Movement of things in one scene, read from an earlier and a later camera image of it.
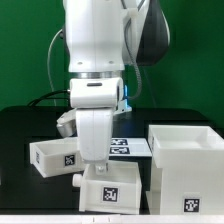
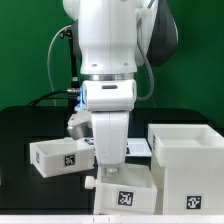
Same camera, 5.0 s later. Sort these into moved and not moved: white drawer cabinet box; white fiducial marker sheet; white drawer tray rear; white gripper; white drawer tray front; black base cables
Moved: white gripper; white drawer tray front
Not moved: white drawer cabinet box; white fiducial marker sheet; white drawer tray rear; black base cables
